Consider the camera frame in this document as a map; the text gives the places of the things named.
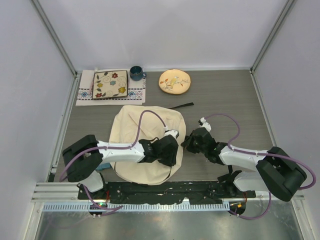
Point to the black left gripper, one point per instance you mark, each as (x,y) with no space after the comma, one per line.
(171,160)

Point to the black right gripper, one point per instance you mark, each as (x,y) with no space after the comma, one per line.
(188,145)

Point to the cream canvas backpack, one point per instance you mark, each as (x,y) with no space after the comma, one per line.
(147,122)

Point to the blue small box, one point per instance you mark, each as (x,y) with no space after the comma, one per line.
(103,166)

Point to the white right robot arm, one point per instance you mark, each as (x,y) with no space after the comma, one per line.
(264,170)

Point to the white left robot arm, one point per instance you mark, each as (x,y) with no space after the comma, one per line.
(82,158)

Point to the round bird ceramic plate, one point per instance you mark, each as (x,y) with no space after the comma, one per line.
(174,81)

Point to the white embroidered placemat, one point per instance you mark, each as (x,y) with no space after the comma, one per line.
(136,91)

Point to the dark blue ceramic mug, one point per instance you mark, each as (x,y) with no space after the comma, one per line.
(136,73)

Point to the square floral ceramic plate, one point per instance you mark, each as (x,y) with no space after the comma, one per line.
(110,84)

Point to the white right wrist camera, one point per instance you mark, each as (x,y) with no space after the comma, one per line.
(204,124)

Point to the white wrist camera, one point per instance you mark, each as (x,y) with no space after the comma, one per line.
(204,124)
(172,132)

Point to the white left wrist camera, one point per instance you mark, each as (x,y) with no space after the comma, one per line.
(172,132)

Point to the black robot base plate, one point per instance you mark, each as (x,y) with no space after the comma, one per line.
(170,192)

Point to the white slotted cable duct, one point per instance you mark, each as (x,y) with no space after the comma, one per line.
(185,206)

